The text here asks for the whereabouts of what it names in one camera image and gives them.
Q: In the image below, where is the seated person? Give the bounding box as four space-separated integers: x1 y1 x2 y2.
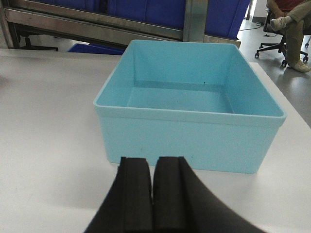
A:
266 0 311 73

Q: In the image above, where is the light blue plastic box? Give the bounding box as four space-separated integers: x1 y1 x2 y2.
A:
94 40 287 173

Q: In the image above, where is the blue bin under shelf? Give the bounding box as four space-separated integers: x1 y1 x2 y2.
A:
68 43 125 55

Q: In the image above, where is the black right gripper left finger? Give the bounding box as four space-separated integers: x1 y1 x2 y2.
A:
85 157 153 233

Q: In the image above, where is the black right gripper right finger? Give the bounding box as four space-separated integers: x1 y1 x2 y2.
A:
153 157 263 233

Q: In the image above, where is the blue storage bin right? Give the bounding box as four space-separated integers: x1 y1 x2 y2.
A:
205 0 250 39

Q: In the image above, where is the steel shelf rack frame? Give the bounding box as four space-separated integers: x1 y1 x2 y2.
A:
0 0 241 48

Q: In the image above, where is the black office chair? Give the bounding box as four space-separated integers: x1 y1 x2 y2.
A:
254 7 311 67

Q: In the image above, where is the blue storage bin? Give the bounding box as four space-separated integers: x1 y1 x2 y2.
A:
107 0 186 29
205 0 250 39

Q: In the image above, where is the blue storage bin centre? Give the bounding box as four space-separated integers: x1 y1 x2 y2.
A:
107 0 186 29

